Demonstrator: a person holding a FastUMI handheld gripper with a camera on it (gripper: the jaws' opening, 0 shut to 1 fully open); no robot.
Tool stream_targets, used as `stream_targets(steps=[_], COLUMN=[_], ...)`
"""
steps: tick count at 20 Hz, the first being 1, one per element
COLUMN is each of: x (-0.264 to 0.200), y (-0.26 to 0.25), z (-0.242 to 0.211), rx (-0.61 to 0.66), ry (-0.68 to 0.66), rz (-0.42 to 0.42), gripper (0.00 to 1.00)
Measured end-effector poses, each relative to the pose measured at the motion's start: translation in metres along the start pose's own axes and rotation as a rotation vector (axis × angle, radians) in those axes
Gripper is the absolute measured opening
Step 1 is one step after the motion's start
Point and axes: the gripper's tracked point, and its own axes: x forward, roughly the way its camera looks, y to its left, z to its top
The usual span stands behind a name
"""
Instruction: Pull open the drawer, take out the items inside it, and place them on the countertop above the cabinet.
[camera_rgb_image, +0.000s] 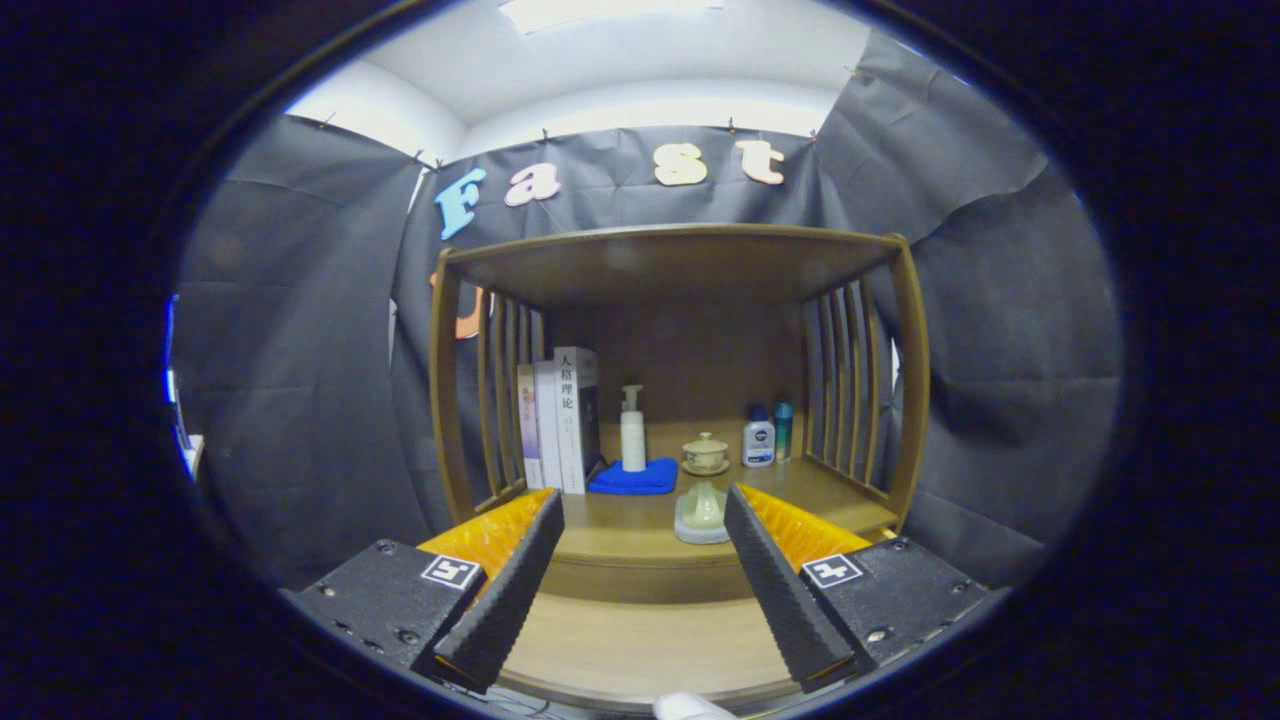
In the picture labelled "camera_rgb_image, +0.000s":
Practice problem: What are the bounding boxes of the black backdrop cloth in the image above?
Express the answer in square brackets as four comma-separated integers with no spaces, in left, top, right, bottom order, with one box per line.
[175,30,1123,591]

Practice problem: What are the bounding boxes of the white spray bottle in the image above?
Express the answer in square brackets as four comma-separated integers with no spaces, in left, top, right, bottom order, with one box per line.
[620,385,648,473]

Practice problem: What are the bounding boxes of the wooden countertop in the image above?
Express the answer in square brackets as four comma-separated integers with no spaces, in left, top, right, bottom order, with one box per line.
[470,455,901,566]

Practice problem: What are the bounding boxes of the white lotion bottle blue cap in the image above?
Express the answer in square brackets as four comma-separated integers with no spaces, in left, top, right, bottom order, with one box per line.
[742,404,776,469]

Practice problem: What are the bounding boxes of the thick white book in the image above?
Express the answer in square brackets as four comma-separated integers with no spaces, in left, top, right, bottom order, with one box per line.
[553,346,604,496]

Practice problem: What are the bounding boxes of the blue folded cloth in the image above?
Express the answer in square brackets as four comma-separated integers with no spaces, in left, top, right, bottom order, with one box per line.
[588,457,680,497]

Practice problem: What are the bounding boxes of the gray scrubber with green handle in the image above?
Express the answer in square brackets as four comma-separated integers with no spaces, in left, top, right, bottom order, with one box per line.
[674,482,733,546]

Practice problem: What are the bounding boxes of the ceiling light panel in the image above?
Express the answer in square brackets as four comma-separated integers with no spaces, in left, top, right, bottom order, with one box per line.
[500,0,726,33]

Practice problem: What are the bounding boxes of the wooden drawer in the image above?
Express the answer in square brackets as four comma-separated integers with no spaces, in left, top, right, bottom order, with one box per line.
[495,595,806,713]

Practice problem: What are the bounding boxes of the pale purple spine book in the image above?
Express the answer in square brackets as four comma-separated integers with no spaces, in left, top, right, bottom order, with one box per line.
[517,364,546,491]

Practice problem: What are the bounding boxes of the wooden cabinet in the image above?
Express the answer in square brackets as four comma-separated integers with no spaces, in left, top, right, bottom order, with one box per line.
[430,223,931,713]

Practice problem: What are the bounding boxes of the beige lidded tea cup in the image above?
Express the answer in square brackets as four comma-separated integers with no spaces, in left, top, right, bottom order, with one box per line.
[681,432,731,477]

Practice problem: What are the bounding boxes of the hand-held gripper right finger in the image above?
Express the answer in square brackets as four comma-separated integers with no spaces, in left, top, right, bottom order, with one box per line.
[723,483,991,694]

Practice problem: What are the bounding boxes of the thin white book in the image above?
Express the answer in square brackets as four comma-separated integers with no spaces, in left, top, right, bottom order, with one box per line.
[534,360,566,493]

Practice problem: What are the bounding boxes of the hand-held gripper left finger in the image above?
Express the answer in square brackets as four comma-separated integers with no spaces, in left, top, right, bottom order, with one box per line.
[280,487,567,694]

